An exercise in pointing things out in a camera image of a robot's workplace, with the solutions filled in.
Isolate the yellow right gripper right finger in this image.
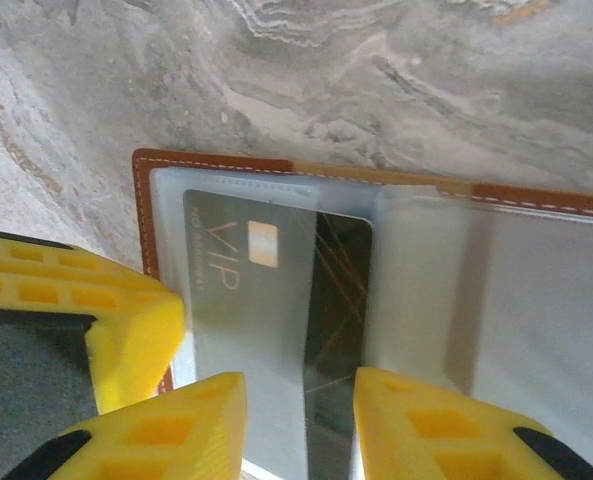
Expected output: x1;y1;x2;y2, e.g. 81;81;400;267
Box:
352;366;593;480

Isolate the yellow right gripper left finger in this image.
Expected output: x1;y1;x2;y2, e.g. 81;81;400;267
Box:
3;371;249;480

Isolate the brown leather card holder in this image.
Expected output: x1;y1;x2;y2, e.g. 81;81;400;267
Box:
130;147;593;480

